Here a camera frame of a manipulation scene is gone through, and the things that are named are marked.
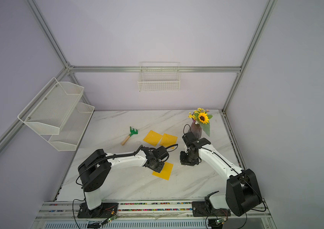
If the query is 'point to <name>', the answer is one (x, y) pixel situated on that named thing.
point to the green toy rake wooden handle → (133, 131)
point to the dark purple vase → (196, 129)
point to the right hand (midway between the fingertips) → (185, 165)
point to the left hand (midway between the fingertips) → (157, 167)
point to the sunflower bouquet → (200, 116)
